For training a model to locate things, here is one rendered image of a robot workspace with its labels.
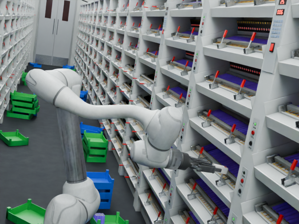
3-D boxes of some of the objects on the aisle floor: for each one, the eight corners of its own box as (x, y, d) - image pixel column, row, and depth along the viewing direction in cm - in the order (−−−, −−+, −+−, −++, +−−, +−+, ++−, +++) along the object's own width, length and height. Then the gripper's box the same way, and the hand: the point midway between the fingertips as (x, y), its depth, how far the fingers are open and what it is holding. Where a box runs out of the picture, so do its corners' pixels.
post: (205, 371, 160) (309, -76, 124) (197, 353, 169) (292, -70, 133) (247, 367, 166) (358, -62, 130) (237, 350, 175) (338, -57, 139)
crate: (90, 222, 265) (90, 210, 265) (118, 223, 270) (119, 211, 271) (96, 233, 236) (97, 219, 237) (127, 233, 241) (129, 220, 242)
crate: (5, 218, 252) (6, 207, 250) (28, 208, 269) (29, 198, 268) (38, 235, 238) (39, 224, 237) (60, 224, 256) (62, 213, 254)
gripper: (170, 162, 169) (216, 172, 176) (180, 174, 156) (230, 184, 163) (175, 146, 168) (222, 157, 175) (186, 158, 154) (236, 168, 162)
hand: (219, 169), depth 168 cm, fingers closed
